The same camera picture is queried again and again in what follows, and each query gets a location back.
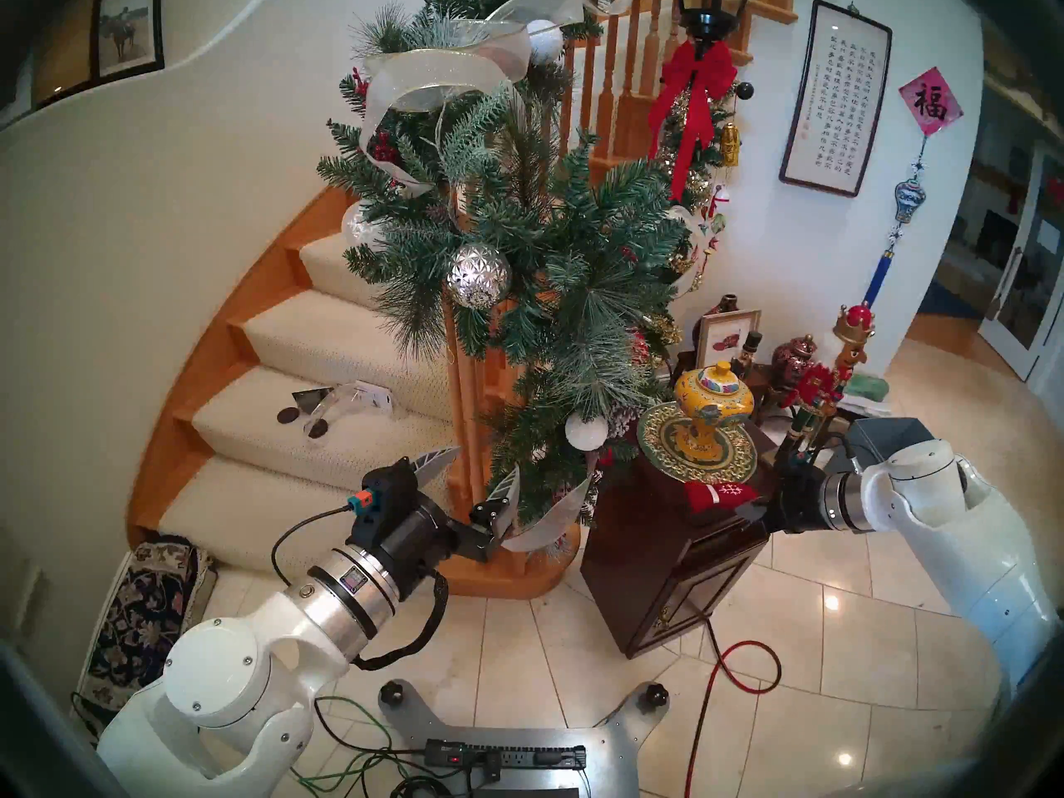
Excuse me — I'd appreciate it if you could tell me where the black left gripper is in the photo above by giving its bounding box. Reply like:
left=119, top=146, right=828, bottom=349
left=374, top=445, right=523, bottom=603

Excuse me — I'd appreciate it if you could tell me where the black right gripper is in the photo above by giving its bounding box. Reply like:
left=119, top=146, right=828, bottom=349
left=736, top=470, right=825, bottom=534

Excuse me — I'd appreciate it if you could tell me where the red knitted mitten ornament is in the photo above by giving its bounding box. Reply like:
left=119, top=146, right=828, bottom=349
left=684, top=480, right=761, bottom=518

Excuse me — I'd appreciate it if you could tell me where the white glitter ball ornament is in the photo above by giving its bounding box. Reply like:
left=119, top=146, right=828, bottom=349
left=564, top=411, right=610, bottom=452
left=524, top=19, right=566, bottom=66

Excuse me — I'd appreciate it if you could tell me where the silver faceted ball ornament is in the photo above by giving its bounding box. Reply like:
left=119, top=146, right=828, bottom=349
left=446, top=244, right=512, bottom=311

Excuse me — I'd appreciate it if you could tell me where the dark wooden cabinet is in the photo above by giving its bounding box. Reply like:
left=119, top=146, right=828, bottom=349
left=579, top=422, right=778, bottom=660

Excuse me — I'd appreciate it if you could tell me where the ornate round plate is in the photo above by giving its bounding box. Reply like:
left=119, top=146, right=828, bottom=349
left=637, top=401, right=759, bottom=487

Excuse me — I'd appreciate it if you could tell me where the yellow porcelain lidded jar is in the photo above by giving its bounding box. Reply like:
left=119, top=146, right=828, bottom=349
left=675, top=362, right=756, bottom=465

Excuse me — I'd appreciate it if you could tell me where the dark wooden side table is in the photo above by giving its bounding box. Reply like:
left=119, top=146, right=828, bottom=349
left=744, top=364, right=786, bottom=423

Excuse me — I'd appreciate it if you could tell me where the clear plastic packaging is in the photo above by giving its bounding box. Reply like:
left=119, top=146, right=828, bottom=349
left=293, top=381, right=396, bottom=440

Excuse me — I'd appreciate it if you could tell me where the large red nutcracker figure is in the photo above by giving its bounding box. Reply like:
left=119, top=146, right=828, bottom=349
left=777, top=303, right=876, bottom=465

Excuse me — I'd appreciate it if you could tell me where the grey plastic bin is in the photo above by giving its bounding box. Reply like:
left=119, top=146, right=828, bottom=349
left=844, top=416, right=936, bottom=473

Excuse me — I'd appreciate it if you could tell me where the dark red lidded jar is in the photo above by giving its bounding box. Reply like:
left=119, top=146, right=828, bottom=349
left=771, top=333, right=817, bottom=386

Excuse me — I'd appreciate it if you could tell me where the small white framed picture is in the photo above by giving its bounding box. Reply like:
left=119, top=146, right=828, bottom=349
left=696, top=309, right=761, bottom=369

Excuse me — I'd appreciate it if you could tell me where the carpeted wooden staircase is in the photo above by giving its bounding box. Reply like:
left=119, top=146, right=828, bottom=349
left=125, top=185, right=500, bottom=585

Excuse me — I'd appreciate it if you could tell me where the brown ceramic vase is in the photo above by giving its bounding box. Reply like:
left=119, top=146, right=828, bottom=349
left=692, top=293, right=741, bottom=348

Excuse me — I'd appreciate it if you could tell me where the green pine garland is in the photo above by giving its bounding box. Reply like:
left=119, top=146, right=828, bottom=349
left=316, top=0, right=707, bottom=548

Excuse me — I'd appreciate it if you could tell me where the black power strip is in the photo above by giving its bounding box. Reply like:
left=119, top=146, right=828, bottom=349
left=424, top=740, right=587, bottom=772

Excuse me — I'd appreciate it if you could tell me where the dark floral patterned rug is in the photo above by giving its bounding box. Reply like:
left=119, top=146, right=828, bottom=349
left=75, top=534, right=217, bottom=718

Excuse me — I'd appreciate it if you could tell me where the white glass door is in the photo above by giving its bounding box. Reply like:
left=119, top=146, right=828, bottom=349
left=977, top=140, right=1064, bottom=382

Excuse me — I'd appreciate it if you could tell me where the blue vase tassel hanging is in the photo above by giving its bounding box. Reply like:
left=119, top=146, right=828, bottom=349
left=862, top=137, right=928, bottom=307

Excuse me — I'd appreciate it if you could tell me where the framed Chinese calligraphy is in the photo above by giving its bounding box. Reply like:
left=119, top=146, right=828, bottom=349
left=779, top=0, right=893, bottom=197

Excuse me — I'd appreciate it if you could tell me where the red velvet bow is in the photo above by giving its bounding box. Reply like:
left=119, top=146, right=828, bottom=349
left=648, top=40, right=739, bottom=203

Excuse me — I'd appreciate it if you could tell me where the red diamond fu sign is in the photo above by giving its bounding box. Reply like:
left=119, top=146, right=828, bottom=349
left=898, top=66, right=965, bottom=138

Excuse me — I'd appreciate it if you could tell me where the black lantern lamp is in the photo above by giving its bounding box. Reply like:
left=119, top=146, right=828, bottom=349
left=673, top=0, right=761, bottom=41

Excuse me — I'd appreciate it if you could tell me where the black framed horse photo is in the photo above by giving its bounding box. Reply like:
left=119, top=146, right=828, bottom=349
left=91, top=0, right=165, bottom=82

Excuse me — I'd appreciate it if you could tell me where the brown framed picture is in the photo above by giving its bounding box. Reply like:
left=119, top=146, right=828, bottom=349
left=32, top=0, right=96, bottom=111

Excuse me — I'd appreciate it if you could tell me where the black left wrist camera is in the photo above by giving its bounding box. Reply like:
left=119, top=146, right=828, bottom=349
left=349, top=460, right=425, bottom=548

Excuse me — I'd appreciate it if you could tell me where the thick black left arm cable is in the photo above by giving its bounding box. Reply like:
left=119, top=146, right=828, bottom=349
left=353, top=572, right=450, bottom=671

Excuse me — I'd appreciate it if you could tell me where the thin black left camera cable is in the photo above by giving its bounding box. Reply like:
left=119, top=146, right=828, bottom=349
left=272, top=505, right=354, bottom=589

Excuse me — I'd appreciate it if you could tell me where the red power cable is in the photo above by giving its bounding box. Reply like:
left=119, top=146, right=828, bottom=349
left=683, top=638, right=782, bottom=798

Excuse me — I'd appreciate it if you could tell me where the green cable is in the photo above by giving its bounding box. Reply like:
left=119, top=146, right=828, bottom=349
left=291, top=695, right=392, bottom=793

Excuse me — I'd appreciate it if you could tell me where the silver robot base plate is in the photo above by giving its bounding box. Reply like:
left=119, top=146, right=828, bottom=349
left=378, top=678, right=670, bottom=798

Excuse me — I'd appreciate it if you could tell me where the colourful string ornament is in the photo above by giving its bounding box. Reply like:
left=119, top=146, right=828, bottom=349
left=698, top=183, right=731, bottom=290

